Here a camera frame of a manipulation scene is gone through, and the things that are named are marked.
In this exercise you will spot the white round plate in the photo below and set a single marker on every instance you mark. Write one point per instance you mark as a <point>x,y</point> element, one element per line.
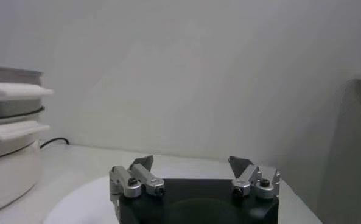
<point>82,204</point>

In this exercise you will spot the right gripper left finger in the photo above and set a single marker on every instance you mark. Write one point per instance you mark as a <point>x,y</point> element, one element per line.
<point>146,181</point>

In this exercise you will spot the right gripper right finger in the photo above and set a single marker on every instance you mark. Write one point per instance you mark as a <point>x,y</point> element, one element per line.
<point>248,179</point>

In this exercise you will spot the cream electric cooker base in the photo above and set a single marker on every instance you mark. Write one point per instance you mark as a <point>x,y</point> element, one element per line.
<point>9,173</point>

